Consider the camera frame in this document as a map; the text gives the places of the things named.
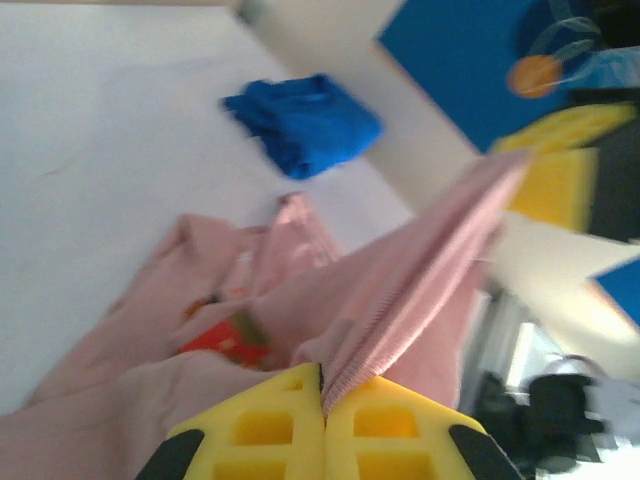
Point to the blue folded t-shirt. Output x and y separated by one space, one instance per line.
310 125

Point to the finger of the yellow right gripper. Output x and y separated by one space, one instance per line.
575 127
560 190

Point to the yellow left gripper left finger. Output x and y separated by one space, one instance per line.
250 430

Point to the aluminium side rail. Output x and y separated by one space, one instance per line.
505 325

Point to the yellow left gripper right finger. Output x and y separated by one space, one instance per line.
400 435

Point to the pink t-shirt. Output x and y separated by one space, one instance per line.
150 390

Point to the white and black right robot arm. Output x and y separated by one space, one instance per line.
555 405

